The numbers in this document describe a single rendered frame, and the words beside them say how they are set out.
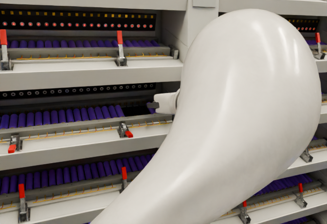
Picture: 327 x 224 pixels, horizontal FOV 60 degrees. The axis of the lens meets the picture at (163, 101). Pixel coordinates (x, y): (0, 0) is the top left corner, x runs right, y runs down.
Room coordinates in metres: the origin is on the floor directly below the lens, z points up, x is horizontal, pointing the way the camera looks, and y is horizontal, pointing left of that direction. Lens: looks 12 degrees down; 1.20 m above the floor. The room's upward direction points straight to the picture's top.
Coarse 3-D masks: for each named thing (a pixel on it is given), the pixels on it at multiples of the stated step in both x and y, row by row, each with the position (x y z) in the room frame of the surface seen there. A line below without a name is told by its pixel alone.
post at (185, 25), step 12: (192, 0) 0.79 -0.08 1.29; (216, 0) 0.82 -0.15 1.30; (168, 12) 0.92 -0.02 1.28; (180, 12) 0.84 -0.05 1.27; (192, 12) 0.79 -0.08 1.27; (204, 12) 0.81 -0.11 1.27; (216, 12) 0.82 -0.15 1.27; (168, 24) 0.92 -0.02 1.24; (180, 24) 0.83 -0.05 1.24; (192, 24) 0.79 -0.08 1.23; (204, 24) 0.81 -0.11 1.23; (180, 36) 0.83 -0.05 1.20; (192, 36) 0.79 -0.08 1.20; (168, 84) 0.91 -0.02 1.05; (180, 84) 0.83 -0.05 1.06
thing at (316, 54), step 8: (296, 24) 1.15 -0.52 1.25; (304, 24) 1.16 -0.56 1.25; (312, 24) 1.18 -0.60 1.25; (304, 32) 1.18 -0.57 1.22; (312, 32) 1.19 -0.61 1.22; (312, 40) 1.16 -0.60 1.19; (320, 40) 1.20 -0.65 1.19; (312, 48) 1.05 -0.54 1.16; (320, 48) 1.00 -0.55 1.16; (320, 56) 0.98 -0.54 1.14; (320, 64) 0.98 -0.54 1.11; (320, 72) 1.00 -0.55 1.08
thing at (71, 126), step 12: (96, 120) 0.75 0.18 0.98; (108, 120) 0.76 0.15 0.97; (120, 120) 0.77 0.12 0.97; (132, 120) 0.78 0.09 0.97; (144, 120) 0.79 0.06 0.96; (156, 120) 0.81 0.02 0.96; (168, 120) 0.82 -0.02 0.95; (0, 132) 0.66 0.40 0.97; (12, 132) 0.67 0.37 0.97; (24, 132) 0.68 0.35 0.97; (36, 132) 0.69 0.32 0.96; (48, 132) 0.70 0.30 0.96; (60, 132) 0.71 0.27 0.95; (72, 132) 0.71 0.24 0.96
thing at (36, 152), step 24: (48, 96) 0.82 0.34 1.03; (72, 96) 0.84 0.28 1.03; (96, 96) 0.87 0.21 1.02; (120, 96) 0.90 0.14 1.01; (0, 144) 0.65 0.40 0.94; (24, 144) 0.66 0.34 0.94; (48, 144) 0.67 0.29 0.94; (72, 144) 0.68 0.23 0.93; (96, 144) 0.70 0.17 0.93; (120, 144) 0.72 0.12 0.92; (144, 144) 0.75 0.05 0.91; (0, 168) 0.62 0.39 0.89
